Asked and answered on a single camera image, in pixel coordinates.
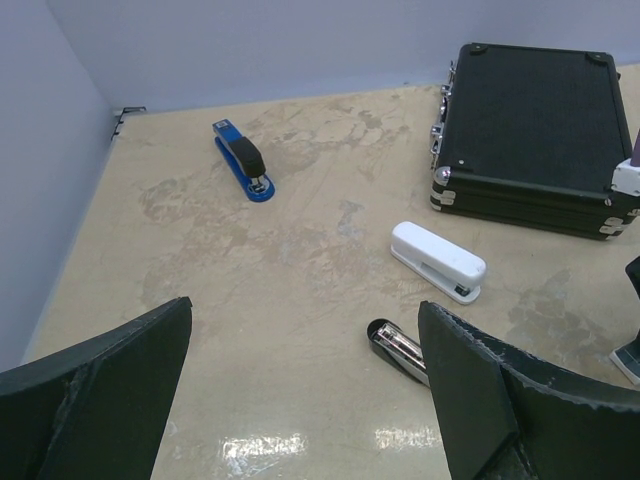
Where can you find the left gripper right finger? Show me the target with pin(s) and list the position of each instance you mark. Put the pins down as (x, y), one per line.
(504, 413)

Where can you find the black hard case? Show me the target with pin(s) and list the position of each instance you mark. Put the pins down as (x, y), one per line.
(530, 136)

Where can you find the blue stapler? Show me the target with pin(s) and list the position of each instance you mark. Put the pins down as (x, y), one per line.
(244, 160)

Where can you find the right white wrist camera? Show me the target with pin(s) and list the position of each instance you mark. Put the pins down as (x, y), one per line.
(626, 178)

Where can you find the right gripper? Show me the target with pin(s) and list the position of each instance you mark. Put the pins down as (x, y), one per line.
(632, 271)

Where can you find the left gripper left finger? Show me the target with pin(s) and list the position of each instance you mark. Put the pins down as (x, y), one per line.
(97, 409)

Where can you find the black and silver stapler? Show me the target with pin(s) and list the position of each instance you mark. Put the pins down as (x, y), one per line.
(389, 342)

